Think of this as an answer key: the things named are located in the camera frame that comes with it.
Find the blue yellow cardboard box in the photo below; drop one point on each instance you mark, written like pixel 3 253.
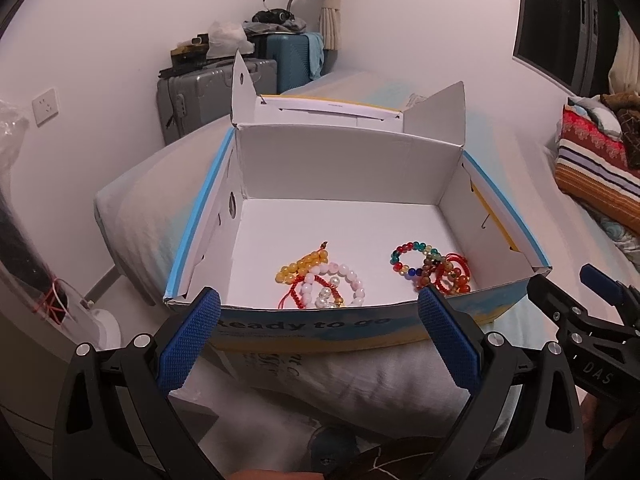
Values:
pixel 292 172

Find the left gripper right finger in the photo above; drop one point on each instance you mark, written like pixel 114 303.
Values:
pixel 455 336

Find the grey suitcase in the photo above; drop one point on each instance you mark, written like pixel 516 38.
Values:
pixel 192 96

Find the striped red orange pillow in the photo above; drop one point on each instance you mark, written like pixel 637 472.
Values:
pixel 592 167

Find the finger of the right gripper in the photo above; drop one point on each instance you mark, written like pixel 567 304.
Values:
pixel 611 291

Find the floral light pillow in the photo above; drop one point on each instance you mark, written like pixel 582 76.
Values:
pixel 625 234

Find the white wall socket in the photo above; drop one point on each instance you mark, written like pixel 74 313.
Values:
pixel 45 107

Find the red cord bracelet small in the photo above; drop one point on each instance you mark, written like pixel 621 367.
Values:
pixel 299 277

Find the teal suitcase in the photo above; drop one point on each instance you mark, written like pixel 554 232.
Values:
pixel 299 57

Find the dark window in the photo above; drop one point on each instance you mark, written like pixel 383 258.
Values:
pixel 574 42

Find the beige curtain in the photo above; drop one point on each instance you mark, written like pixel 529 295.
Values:
pixel 330 24

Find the striped bed sheet mattress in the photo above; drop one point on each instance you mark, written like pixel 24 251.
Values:
pixel 393 391

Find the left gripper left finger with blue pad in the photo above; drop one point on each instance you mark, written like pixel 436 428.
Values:
pixel 182 337

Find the brown blanket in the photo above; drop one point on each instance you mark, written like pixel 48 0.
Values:
pixel 626 107

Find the white plastic bag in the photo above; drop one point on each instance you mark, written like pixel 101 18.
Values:
pixel 227 38

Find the white grey small pillow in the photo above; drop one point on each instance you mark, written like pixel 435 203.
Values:
pixel 601 115

